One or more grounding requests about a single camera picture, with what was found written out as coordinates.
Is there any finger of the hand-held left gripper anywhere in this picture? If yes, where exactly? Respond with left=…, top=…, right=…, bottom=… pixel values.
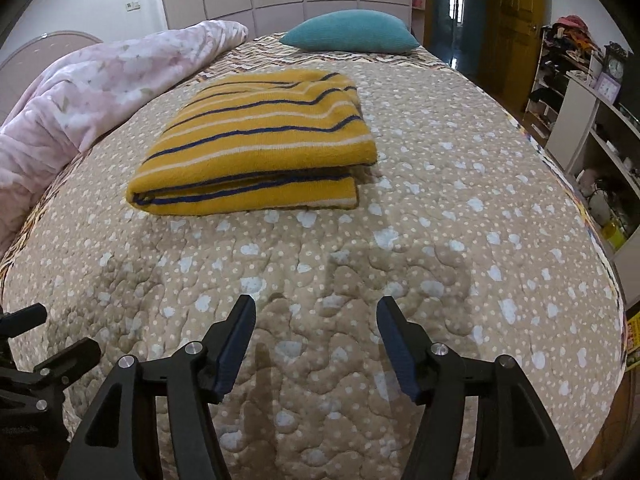
left=0, top=336, right=102, bottom=417
left=0, top=303, right=48, bottom=340

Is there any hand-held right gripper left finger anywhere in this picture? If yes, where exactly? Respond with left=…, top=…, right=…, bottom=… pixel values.
left=56, top=294, right=257, bottom=480

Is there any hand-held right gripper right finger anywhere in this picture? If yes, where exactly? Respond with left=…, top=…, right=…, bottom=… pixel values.
left=376, top=296, right=576, bottom=480

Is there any yellow striped sweater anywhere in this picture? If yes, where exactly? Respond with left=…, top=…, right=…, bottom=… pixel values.
left=126, top=71, right=378, bottom=217

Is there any pile of clothes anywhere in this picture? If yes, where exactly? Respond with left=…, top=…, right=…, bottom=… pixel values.
left=542, top=15, right=602, bottom=57

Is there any yellow paper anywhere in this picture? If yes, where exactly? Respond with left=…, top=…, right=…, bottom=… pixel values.
left=625, top=310, right=640, bottom=354

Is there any yellow container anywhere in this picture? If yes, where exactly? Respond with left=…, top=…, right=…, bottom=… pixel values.
left=600, top=220, right=629, bottom=252

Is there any pink floral blanket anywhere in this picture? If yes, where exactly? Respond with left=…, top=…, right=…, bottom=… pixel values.
left=0, top=20, right=249, bottom=261

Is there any pink headboard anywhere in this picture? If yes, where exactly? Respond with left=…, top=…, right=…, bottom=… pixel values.
left=0, top=31, right=103, bottom=126

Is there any white shelf unit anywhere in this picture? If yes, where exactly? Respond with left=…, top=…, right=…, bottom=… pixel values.
left=522, top=25, right=640, bottom=271

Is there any teal pillow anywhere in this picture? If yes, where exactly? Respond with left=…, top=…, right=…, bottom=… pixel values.
left=279, top=10, right=421, bottom=54

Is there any small purple clock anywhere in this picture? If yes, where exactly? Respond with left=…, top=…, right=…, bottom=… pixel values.
left=596, top=72, right=621, bottom=104

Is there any wooden door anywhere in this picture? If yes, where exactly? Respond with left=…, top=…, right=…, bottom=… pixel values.
left=482, top=0, right=551, bottom=96

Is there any black table clock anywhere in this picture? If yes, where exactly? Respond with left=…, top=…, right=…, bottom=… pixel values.
left=602, top=42, right=629, bottom=84

